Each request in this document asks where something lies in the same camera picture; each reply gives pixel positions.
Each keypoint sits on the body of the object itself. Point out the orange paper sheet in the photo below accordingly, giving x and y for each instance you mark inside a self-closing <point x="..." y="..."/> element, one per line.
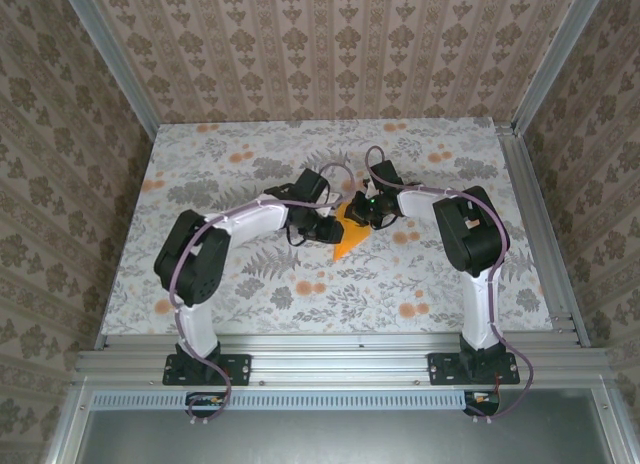
<point x="352" y="236"/>

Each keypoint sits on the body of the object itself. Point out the black connector module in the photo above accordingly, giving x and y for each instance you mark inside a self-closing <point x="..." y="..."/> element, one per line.
<point x="202" y="407"/>
<point x="487" y="407"/>

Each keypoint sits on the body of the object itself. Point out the aluminium frame beam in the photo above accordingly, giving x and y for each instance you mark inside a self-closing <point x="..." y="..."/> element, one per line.
<point x="340" y="359"/>

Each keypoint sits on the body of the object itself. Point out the aluminium frame post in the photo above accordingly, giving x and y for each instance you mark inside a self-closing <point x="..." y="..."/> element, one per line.
<point x="110" y="59"/>
<point x="555" y="59"/>

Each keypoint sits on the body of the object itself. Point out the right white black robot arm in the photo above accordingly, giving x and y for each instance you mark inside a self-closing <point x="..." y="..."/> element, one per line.
<point x="470" y="234"/>

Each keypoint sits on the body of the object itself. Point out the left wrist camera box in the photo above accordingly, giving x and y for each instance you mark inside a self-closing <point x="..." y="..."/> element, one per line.
<point x="311" y="185"/>

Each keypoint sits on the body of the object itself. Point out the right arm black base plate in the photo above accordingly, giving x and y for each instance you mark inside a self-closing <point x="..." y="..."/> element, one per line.
<point x="445" y="369"/>

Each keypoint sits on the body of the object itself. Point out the aluminium side rail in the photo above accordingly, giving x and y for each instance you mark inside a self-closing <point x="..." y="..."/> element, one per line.
<point x="530" y="194"/>

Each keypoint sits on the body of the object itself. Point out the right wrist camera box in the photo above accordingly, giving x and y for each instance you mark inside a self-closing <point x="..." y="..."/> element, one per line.
<point x="385" y="174"/>

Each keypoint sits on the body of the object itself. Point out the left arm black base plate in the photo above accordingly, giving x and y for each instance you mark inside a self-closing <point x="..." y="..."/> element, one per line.
<point x="235" y="369"/>

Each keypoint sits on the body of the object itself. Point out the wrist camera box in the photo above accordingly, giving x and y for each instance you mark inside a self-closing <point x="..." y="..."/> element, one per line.
<point x="311" y="185"/>
<point x="385" y="174"/>

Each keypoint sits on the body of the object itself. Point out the floral patterned table sheet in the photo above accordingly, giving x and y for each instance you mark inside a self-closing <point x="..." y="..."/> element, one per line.
<point x="300" y="149"/>

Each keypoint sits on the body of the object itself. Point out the grey metal panel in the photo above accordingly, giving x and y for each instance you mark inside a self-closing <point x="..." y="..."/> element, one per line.
<point x="325" y="439"/>

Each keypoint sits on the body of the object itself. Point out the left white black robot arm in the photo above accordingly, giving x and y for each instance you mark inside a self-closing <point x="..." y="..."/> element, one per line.
<point x="192" y="264"/>

